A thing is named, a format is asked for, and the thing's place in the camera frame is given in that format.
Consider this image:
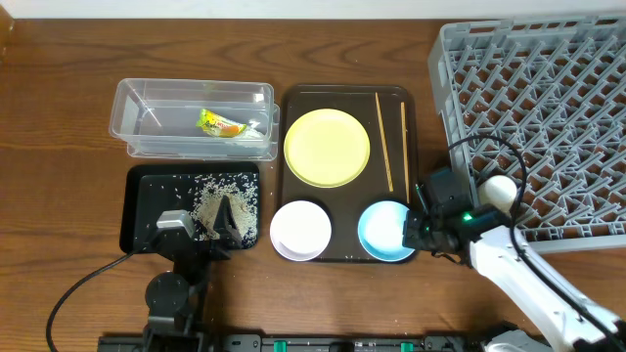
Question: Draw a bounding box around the pile of rice leftovers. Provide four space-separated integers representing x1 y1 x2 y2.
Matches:
146 171 260 245

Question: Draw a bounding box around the blue plastic bowl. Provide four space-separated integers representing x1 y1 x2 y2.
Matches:
357 200 415 262

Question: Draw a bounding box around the white plastic cup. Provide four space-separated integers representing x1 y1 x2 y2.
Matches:
478 175 518 213

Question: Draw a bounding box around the white pink bowl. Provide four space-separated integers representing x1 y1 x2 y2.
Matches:
270 200 332 262

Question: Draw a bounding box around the white tissue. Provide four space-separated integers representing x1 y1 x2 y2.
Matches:
240 125 265 140

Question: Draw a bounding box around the green yellow snack wrapper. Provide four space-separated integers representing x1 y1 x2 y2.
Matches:
196 109 247 138

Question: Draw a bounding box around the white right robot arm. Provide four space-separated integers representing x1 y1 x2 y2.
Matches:
403 205 625 351

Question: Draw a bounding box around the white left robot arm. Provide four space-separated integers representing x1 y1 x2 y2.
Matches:
141 196 242 351

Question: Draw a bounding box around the black waste tray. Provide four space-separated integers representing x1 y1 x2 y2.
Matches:
119 162 260 252

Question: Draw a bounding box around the grey dishwasher rack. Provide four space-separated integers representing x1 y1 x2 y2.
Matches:
428 15 625 253

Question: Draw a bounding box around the right wooden chopstick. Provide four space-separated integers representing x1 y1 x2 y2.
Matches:
400 102 410 204

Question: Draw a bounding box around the wooden chopstick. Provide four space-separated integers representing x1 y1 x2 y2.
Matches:
375 92 394 193
400 102 410 204

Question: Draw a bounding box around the dark brown serving tray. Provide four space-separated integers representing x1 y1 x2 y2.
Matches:
270 84 417 263

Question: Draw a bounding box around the yellow plastic plate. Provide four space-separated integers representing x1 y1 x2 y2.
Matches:
284 109 371 188

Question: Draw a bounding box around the left wooden chopstick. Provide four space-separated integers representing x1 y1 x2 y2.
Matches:
375 92 394 193

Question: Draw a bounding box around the black rail at table edge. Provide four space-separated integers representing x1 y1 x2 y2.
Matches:
96 332 554 352

